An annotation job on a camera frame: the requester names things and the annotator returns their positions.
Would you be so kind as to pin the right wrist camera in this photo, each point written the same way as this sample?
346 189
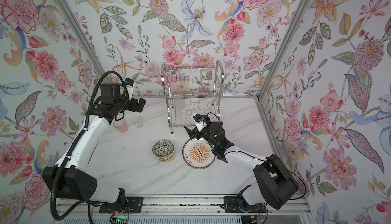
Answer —
200 121

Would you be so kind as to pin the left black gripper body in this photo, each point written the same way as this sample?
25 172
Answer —
134 105

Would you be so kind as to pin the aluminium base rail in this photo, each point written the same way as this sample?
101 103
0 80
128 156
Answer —
192 209

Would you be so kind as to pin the orange white bowl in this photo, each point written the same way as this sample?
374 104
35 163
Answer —
164 159

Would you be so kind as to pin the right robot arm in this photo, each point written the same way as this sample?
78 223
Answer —
275 186

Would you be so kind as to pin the clear glass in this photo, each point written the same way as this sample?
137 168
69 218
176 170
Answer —
137 121

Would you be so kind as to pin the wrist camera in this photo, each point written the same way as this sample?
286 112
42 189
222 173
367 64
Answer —
200 121
129 83

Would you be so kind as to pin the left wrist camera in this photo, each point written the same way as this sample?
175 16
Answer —
129 83

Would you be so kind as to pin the pink tinted glass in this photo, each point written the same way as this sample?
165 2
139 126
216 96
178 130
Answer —
121 125

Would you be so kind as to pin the red patterned bowl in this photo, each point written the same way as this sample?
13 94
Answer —
163 149

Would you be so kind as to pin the patterned plate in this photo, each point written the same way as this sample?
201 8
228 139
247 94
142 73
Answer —
198 154

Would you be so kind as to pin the chrome two-tier dish rack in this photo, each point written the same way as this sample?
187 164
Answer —
190 90

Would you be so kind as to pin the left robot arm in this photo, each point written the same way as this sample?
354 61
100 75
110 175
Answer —
68 178

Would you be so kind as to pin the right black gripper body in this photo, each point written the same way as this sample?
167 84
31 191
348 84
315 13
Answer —
195 131

